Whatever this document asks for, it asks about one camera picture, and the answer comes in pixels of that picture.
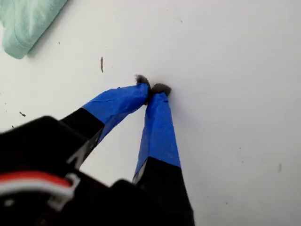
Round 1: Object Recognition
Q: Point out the red white black wire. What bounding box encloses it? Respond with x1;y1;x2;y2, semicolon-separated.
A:
0;170;80;212

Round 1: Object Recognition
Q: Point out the green t-shirt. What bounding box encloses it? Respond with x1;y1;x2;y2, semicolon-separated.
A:
0;0;69;60

